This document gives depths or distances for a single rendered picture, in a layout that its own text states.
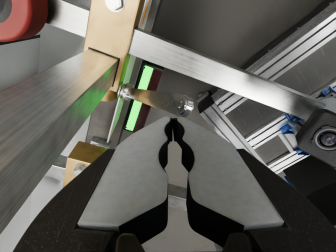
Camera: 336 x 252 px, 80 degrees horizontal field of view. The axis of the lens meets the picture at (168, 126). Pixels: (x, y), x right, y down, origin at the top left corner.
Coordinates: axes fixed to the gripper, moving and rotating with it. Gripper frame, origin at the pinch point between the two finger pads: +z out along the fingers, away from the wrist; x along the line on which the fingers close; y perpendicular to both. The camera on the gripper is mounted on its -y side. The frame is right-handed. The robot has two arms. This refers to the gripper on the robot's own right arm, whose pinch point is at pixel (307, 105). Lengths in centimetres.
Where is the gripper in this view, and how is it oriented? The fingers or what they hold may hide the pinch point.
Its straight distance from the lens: 39.6
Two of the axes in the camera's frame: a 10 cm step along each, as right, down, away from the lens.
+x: 3.5, -8.2, -4.6
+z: -0.1, -4.9, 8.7
